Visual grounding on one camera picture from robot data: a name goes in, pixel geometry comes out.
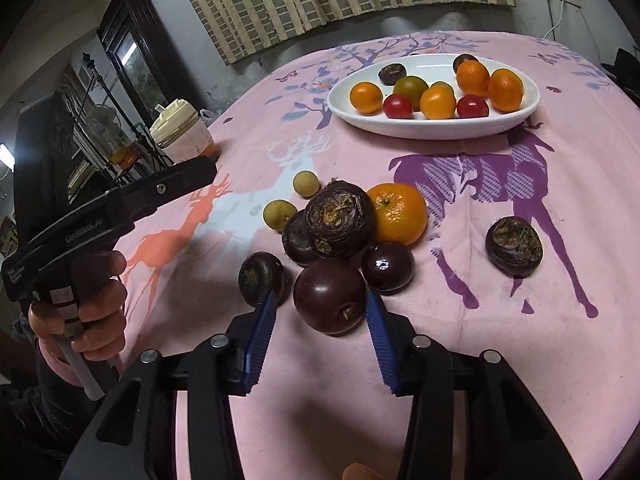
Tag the white oval plate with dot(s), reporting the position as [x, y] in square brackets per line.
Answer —
[440, 128]

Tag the black metal stand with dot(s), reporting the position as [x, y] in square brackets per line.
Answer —
[100, 85]

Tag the green tomato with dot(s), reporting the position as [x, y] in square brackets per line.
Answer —
[412, 87]

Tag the yellow-green longan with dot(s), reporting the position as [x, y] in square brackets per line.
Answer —
[305, 183]
[279, 215]

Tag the person's right hand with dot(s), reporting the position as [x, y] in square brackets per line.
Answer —
[361, 472]

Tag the white standing fan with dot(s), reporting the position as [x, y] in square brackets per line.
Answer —
[107, 120]

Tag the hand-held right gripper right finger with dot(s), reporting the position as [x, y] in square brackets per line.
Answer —
[381, 342]

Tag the pink deer print tablecloth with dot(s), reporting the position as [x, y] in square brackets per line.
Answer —
[500, 360]

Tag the large dark purple plum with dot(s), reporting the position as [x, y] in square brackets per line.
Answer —
[329, 296]

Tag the black hat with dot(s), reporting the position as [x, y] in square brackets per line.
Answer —
[625, 66]

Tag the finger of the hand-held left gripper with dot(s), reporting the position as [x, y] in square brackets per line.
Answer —
[170, 185]

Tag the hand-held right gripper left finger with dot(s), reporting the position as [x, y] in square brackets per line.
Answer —
[260, 332]

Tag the red tomato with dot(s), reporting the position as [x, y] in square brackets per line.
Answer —
[398, 107]
[472, 107]

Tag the person's left hand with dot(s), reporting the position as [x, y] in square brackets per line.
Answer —
[102, 305]

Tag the large dark water chestnut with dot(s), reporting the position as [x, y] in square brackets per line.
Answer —
[340, 220]

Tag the beige checked curtain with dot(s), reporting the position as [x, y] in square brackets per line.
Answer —
[350, 0]

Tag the yellow tomato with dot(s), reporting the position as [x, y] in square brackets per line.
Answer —
[442, 84]

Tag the lidded plastic cup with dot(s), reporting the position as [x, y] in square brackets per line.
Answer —
[175, 132]

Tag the large orange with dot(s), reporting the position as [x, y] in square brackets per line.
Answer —
[400, 212]

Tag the small dark purple plum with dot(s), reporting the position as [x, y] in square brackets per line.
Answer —
[462, 61]

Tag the person's left forearm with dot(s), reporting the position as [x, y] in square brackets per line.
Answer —
[50, 400]

